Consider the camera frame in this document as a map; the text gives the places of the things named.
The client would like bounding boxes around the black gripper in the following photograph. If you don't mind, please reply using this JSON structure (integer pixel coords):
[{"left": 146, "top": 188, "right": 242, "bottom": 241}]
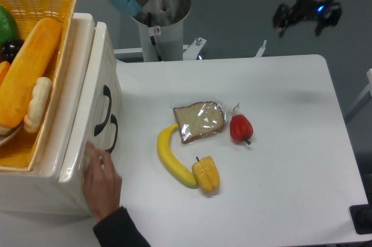
[{"left": 272, "top": 0, "right": 342, "bottom": 38}]

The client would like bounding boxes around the yellow banana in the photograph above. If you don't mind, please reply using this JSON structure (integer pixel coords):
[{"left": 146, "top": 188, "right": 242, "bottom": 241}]
[{"left": 156, "top": 123, "right": 197, "bottom": 188}]

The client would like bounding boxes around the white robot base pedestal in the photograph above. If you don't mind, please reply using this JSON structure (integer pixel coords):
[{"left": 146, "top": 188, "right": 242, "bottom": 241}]
[{"left": 133, "top": 0, "right": 206, "bottom": 62}]

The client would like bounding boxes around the black device at table edge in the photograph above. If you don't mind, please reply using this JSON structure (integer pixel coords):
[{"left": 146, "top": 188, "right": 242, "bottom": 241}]
[{"left": 349, "top": 204, "right": 371, "bottom": 235}]

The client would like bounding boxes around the metal spoon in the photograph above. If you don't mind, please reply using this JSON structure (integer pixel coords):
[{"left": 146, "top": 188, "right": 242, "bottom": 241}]
[{"left": 0, "top": 123, "right": 23, "bottom": 146}]

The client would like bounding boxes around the bare human hand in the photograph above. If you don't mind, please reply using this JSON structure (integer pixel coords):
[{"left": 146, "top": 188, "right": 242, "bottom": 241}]
[{"left": 83, "top": 141, "right": 122, "bottom": 222}]

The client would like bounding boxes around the small cream bread roll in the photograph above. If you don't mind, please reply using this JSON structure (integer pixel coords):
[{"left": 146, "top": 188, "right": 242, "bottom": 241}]
[{"left": 24, "top": 77, "right": 52, "bottom": 133}]

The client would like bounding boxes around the red bell pepper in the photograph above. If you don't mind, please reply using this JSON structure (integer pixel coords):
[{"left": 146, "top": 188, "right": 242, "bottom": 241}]
[{"left": 230, "top": 103, "right": 253, "bottom": 145}]

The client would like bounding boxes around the green toy vegetable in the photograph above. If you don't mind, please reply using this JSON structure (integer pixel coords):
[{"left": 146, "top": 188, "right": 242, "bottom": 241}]
[{"left": 0, "top": 6, "right": 19, "bottom": 47}]

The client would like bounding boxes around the yellow bell pepper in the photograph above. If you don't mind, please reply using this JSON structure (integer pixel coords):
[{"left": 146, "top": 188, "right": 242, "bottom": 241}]
[{"left": 192, "top": 156, "right": 220, "bottom": 194}]

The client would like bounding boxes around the orange toy slice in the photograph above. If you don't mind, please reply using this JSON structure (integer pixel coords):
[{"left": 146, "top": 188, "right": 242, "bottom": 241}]
[{"left": 0, "top": 61, "right": 10, "bottom": 85}]

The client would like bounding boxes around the black grape bunch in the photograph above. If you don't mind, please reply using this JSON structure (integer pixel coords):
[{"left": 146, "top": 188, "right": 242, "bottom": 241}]
[{"left": 1, "top": 38, "right": 24, "bottom": 63}]

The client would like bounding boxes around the wrapped brown bread slice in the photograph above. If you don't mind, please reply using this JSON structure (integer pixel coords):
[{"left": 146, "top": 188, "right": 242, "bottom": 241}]
[{"left": 173, "top": 101, "right": 226, "bottom": 144}]

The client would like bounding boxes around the white drawer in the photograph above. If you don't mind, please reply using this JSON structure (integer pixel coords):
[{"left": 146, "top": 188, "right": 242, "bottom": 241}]
[
  {"left": 78, "top": 116, "right": 117, "bottom": 215},
  {"left": 59, "top": 22, "right": 121, "bottom": 187}
]

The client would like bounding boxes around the dark sleeved forearm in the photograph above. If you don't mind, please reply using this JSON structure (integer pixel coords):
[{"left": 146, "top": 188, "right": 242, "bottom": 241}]
[{"left": 93, "top": 206, "right": 150, "bottom": 247}]

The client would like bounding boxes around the white drawer cabinet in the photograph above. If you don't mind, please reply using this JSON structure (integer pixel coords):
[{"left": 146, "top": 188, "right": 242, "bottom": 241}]
[{"left": 1, "top": 13, "right": 95, "bottom": 215}]

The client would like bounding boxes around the yellow wicker basket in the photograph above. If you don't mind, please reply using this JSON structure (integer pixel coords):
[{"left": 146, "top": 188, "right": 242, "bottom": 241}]
[{"left": 1, "top": 0, "right": 76, "bottom": 172}]

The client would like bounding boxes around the orange baguette loaf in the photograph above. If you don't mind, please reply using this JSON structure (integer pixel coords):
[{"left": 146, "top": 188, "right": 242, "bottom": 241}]
[{"left": 1, "top": 17, "right": 62, "bottom": 129}]

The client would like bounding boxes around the white frame at right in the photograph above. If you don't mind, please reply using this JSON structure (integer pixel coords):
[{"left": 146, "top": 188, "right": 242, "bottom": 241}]
[{"left": 344, "top": 69, "right": 371, "bottom": 124}]

